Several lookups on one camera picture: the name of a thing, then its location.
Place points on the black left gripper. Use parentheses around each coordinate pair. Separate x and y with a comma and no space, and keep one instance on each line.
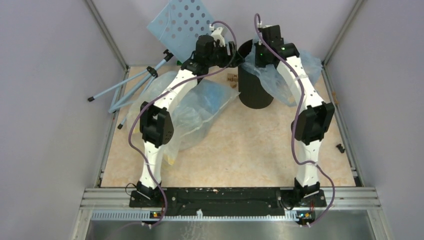
(226,57)

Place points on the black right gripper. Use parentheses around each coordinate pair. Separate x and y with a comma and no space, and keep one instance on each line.
(258,63)

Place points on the black plastic trash bin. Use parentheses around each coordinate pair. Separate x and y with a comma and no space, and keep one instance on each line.
(251,92)

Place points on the light blue trash bag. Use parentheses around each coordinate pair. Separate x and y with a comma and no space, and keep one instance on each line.
(292,81)

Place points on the translucent yellowish trash bag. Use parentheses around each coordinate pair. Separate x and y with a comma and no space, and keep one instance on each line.
(194,115)

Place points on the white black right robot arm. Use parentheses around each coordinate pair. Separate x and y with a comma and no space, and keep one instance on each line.
(313,115)

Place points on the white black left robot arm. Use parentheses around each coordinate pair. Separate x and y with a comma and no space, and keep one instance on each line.
(155,116)

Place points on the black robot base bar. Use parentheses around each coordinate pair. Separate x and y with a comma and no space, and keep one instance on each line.
(226,201)

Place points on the small wooden blocks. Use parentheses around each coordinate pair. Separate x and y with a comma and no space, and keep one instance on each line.
(232,79)

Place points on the light blue perforated stand plate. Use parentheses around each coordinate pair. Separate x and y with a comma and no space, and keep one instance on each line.
(179,25)

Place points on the light blue tripod legs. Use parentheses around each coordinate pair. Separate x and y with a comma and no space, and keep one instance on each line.
(151,73)

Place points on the small black clip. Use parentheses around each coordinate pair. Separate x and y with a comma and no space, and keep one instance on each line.
(340,148)

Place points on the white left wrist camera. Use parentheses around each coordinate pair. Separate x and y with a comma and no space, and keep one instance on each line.
(218,35)

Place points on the white slotted cable duct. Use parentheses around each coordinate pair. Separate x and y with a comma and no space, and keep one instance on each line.
(148,216)

